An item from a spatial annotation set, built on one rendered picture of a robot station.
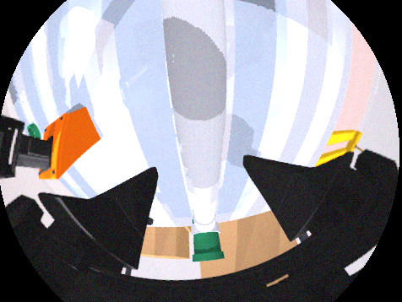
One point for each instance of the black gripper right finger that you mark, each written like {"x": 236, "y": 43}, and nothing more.
{"x": 294, "y": 192}

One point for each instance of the green post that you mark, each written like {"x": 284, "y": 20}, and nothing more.
{"x": 207, "y": 247}

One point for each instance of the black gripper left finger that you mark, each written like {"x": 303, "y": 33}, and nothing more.
{"x": 115, "y": 220}

